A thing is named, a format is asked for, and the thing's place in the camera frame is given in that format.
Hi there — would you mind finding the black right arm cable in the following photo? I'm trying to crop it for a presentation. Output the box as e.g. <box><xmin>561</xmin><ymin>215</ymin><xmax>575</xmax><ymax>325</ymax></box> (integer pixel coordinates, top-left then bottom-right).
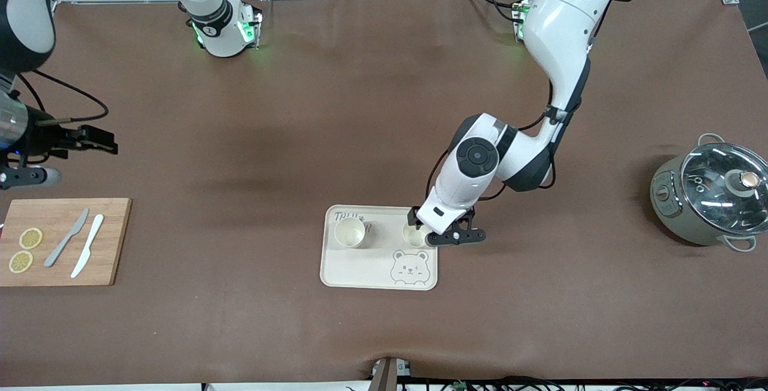
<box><xmin>17</xmin><ymin>70</ymin><xmax>110</xmax><ymax>127</ymax></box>

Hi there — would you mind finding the cream tray with bear print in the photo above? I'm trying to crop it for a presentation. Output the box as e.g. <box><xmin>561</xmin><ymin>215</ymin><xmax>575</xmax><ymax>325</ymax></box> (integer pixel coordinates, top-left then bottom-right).
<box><xmin>320</xmin><ymin>204</ymin><xmax>439</xmax><ymax>291</ymax></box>

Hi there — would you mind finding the brown table cover mat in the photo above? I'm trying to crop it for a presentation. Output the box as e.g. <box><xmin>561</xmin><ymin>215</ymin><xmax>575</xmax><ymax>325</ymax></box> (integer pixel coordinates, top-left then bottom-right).
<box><xmin>0</xmin><ymin>0</ymin><xmax>768</xmax><ymax>387</ymax></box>

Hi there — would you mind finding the grey metal bracket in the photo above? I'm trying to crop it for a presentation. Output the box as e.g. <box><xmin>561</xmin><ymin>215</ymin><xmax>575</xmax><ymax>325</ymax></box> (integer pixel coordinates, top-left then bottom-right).
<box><xmin>369</xmin><ymin>357</ymin><xmax>413</xmax><ymax>391</ymax></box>

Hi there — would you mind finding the wooden cutting board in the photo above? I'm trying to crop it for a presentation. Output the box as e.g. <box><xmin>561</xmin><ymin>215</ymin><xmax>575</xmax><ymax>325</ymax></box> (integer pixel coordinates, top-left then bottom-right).
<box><xmin>0</xmin><ymin>198</ymin><xmax>133</xmax><ymax>287</ymax></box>

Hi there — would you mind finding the green electric cooking pot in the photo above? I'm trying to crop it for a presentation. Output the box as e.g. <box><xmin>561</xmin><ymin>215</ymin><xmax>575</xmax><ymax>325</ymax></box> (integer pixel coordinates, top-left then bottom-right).
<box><xmin>650</xmin><ymin>133</ymin><xmax>768</xmax><ymax>252</ymax></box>

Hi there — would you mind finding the grey plastic knife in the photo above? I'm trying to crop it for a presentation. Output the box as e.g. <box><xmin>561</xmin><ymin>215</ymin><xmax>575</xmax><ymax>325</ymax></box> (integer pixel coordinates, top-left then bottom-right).
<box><xmin>44</xmin><ymin>208</ymin><xmax>90</xmax><ymax>268</ymax></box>

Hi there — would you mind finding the white plastic knife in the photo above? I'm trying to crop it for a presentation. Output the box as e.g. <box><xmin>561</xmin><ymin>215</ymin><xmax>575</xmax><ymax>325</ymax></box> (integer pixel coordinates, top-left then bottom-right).
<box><xmin>71</xmin><ymin>214</ymin><xmax>105</xmax><ymax>279</ymax></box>

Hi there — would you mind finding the glass pot lid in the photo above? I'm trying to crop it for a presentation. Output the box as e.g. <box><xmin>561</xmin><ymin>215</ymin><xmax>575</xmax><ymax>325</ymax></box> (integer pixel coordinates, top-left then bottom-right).
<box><xmin>680</xmin><ymin>143</ymin><xmax>768</xmax><ymax>236</ymax></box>

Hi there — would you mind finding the white IKEA cup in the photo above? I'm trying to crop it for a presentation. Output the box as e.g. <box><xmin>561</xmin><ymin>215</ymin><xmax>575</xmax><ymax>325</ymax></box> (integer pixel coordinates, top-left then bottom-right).
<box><xmin>402</xmin><ymin>222</ymin><xmax>434</xmax><ymax>249</ymax></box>
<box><xmin>334</xmin><ymin>216</ymin><xmax>373</xmax><ymax>249</ymax></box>

